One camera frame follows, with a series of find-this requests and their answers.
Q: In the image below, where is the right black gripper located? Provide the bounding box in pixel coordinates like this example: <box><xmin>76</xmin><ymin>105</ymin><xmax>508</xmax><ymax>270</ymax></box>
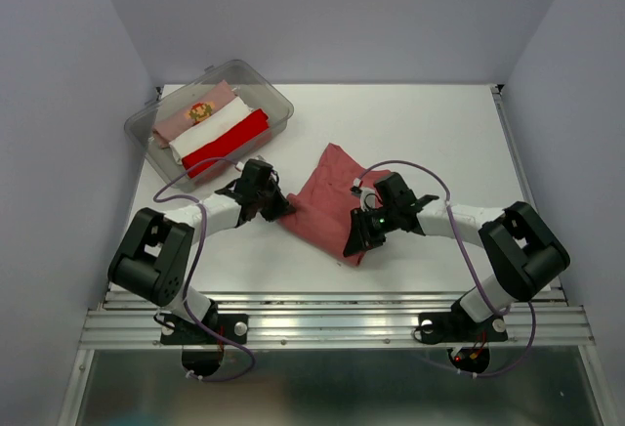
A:
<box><xmin>342</xmin><ymin>204</ymin><xmax>398</xmax><ymax>257</ymax></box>

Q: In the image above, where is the dusty red t shirt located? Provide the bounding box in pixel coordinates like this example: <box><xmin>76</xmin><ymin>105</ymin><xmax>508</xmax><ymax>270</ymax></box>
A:
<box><xmin>279</xmin><ymin>144</ymin><xmax>364</xmax><ymax>267</ymax></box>

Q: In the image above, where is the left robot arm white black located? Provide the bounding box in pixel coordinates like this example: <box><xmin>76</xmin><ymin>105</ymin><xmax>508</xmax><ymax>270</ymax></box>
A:
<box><xmin>107</xmin><ymin>158</ymin><xmax>294</xmax><ymax>346</ymax></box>

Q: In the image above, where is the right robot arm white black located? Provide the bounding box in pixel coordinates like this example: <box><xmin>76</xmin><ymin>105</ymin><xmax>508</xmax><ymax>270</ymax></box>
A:
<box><xmin>343</xmin><ymin>172</ymin><xmax>570</xmax><ymax>345</ymax></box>

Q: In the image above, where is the red rolled t shirt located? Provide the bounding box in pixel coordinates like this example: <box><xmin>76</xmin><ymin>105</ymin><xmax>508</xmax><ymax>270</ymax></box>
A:
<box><xmin>182</xmin><ymin>108</ymin><xmax>270</xmax><ymax>178</ymax></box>

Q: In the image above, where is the clear plastic storage bin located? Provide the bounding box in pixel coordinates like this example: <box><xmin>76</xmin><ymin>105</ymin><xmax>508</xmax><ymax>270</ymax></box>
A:
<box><xmin>124</xmin><ymin>60</ymin><xmax>294</xmax><ymax>192</ymax></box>

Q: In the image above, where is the white rolled t shirt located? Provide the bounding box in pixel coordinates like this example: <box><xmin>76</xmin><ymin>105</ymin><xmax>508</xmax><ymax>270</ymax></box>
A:
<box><xmin>169</xmin><ymin>97</ymin><xmax>253</xmax><ymax>165</ymax></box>

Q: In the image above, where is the pink rolled mario t shirt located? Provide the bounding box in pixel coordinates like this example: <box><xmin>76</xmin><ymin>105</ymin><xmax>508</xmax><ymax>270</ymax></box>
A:
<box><xmin>152</xmin><ymin>81</ymin><xmax>235</xmax><ymax>149</ymax></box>

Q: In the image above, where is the aluminium frame rail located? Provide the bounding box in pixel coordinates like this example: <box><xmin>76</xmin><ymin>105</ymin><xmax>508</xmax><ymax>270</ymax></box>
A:
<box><xmin>79</xmin><ymin>290</ymin><xmax>595</xmax><ymax>350</ymax></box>

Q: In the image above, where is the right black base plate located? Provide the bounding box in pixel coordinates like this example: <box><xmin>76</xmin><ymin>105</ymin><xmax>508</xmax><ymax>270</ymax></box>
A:
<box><xmin>413</xmin><ymin>312</ymin><xmax>508</xmax><ymax>345</ymax></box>

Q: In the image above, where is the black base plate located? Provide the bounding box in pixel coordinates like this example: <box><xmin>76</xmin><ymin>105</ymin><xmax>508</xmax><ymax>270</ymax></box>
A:
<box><xmin>413</xmin><ymin>312</ymin><xmax>508</xmax><ymax>345</ymax></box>
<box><xmin>159</xmin><ymin>314</ymin><xmax>249</xmax><ymax>346</ymax></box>

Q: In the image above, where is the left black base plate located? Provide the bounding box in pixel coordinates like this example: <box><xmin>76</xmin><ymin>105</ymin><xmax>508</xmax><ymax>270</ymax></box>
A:
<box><xmin>159</xmin><ymin>314</ymin><xmax>249</xmax><ymax>346</ymax></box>

